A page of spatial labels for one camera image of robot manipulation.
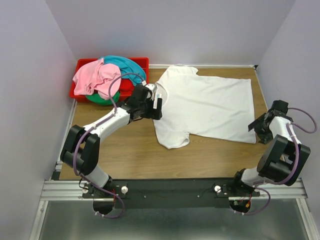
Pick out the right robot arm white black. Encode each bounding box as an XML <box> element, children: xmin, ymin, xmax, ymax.
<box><xmin>232</xmin><ymin>100</ymin><xmax>311</xmax><ymax>194</ymax></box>

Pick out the red plastic bin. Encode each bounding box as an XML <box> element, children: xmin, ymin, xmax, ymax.
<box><xmin>68</xmin><ymin>57</ymin><xmax>150</xmax><ymax>103</ymax></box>

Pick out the aluminium frame rail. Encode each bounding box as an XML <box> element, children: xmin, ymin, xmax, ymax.
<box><xmin>28</xmin><ymin>99</ymin><xmax>310</xmax><ymax>240</ymax></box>

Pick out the pink t shirt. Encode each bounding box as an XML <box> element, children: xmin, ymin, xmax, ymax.
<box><xmin>72</xmin><ymin>59</ymin><xmax>122</xmax><ymax>100</ymax></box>

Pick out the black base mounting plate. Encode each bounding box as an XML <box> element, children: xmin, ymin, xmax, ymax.
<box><xmin>82</xmin><ymin>177</ymin><xmax>260</xmax><ymax>214</ymax></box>

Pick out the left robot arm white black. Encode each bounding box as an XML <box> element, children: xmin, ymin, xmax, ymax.
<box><xmin>60</xmin><ymin>83</ymin><xmax>163</xmax><ymax>191</ymax></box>

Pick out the teal t shirt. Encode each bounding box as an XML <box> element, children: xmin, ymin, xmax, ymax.
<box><xmin>99</xmin><ymin>55</ymin><xmax>147</xmax><ymax>86</ymax></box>

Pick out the green t shirt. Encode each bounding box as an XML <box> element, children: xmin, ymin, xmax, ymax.
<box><xmin>86</xmin><ymin>91</ymin><xmax>121</xmax><ymax>105</ymax></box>

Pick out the white t shirt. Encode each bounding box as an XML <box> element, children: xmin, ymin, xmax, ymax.
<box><xmin>153</xmin><ymin>65</ymin><xmax>256</xmax><ymax>149</ymax></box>

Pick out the red t shirt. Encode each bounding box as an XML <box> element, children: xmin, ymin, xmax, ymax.
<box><xmin>118</xmin><ymin>78</ymin><xmax>135</xmax><ymax>96</ymax></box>

